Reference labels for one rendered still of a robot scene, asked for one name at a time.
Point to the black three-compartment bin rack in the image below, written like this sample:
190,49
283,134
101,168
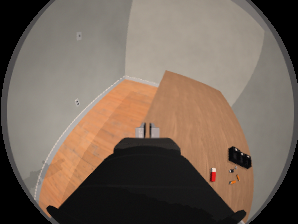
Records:
233,156

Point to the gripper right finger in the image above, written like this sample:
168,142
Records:
154,131

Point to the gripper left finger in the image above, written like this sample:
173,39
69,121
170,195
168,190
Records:
140,131

